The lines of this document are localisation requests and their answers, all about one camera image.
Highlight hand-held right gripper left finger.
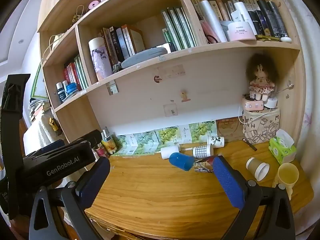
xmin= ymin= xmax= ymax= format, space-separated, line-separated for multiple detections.
xmin=29 ymin=156 xmax=111 ymax=240

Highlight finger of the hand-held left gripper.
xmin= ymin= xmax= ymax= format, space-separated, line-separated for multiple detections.
xmin=72 ymin=129 xmax=103 ymax=148

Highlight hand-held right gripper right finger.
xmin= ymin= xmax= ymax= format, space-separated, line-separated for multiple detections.
xmin=212 ymin=155 xmax=296 ymax=240

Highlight clear printed glass cup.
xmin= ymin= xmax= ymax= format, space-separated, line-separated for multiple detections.
xmin=194 ymin=156 xmax=217 ymax=174

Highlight brown paper cup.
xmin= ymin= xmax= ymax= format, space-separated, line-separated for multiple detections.
xmin=245 ymin=157 xmax=270 ymax=182

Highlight grey checkered cup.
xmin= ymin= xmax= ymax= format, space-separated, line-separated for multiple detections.
xmin=192 ymin=144 xmax=214 ymax=159

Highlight white panda print cup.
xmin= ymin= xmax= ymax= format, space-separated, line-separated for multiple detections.
xmin=207 ymin=135 xmax=225 ymax=148

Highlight blue plastic cup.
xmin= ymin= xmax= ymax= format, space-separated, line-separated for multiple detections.
xmin=169 ymin=152 xmax=196 ymax=172

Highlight yellow plastic cup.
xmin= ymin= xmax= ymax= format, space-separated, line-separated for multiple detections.
xmin=272 ymin=162 xmax=300 ymax=198

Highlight plain white cup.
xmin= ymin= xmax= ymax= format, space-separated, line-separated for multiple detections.
xmin=160 ymin=146 xmax=181 ymax=160

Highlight small colourful bottles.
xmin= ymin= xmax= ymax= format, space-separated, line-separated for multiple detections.
xmin=96 ymin=127 xmax=118 ymax=158

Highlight grape print box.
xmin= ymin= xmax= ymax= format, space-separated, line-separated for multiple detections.
xmin=188 ymin=120 xmax=217 ymax=143
xmin=133 ymin=131 xmax=158 ymax=154
xmin=153 ymin=126 xmax=182 ymax=152
xmin=114 ymin=134 xmax=138 ymax=155

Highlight gold figurine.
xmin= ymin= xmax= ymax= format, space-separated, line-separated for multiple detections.
xmin=48 ymin=117 xmax=62 ymax=136

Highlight dark pen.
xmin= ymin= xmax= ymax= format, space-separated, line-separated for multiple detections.
xmin=242 ymin=138 xmax=258 ymax=152

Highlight brown round print box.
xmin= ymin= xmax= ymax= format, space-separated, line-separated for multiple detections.
xmin=216 ymin=117 xmax=243 ymax=142

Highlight blue jar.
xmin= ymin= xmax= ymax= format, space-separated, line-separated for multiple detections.
xmin=65 ymin=82 xmax=80 ymax=97

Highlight dark ink bottle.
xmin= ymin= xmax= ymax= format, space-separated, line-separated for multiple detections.
xmin=55 ymin=82 xmax=67 ymax=103

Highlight pile of papers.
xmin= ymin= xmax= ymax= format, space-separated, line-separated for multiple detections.
xmin=28 ymin=98 xmax=52 ymax=121

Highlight letter printed storage box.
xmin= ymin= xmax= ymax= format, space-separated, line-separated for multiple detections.
xmin=242 ymin=107 xmax=281 ymax=145

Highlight green tissue packet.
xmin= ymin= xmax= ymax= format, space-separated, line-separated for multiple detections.
xmin=268 ymin=128 xmax=297 ymax=165

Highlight white narrow box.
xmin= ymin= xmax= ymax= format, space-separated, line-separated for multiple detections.
xmin=178 ymin=124 xmax=193 ymax=144

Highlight red and green books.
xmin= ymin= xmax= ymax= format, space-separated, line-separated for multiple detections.
xmin=63 ymin=54 xmax=89 ymax=92

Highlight floral thermos bottle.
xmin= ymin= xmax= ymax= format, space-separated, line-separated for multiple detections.
xmin=88 ymin=37 xmax=113 ymax=81

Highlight pink toy device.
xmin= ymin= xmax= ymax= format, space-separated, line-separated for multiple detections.
xmin=241 ymin=96 xmax=266 ymax=113

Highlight white round device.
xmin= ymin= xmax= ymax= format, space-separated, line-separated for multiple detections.
xmin=264 ymin=97 xmax=279 ymax=109

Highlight grey oval case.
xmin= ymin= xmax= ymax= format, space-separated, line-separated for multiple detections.
xmin=121 ymin=47 xmax=168 ymax=69

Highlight row of dark books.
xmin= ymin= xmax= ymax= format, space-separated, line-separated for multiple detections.
xmin=99 ymin=24 xmax=146 ymax=64

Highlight brown haired doll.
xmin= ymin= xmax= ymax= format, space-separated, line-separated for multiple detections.
xmin=244 ymin=53 xmax=280 ymax=101

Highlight gold hanging ornament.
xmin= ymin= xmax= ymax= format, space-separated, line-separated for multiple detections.
xmin=71 ymin=5 xmax=85 ymax=26

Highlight wooden bookshelf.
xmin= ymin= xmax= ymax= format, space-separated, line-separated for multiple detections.
xmin=37 ymin=0 xmax=307 ymax=144

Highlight row of green books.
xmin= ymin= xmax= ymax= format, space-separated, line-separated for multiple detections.
xmin=161 ymin=7 xmax=198 ymax=52

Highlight pink cream jar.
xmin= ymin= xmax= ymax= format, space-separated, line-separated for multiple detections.
xmin=227 ymin=21 xmax=257 ymax=42

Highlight pink packet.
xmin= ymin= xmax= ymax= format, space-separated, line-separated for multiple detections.
xmin=200 ymin=19 xmax=222 ymax=44

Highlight white plastic roll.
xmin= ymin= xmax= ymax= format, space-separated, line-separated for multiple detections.
xmin=198 ymin=0 xmax=228 ymax=43

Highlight row of mixed books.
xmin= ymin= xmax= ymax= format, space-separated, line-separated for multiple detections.
xmin=190 ymin=0 xmax=288 ymax=38

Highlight white tube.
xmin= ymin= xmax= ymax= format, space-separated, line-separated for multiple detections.
xmin=233 ymin=2 xmax=251 ymax=23

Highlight white cable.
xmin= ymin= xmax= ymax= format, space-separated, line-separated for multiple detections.
xmin=238 ymin=104 xmax=269 ymax=125

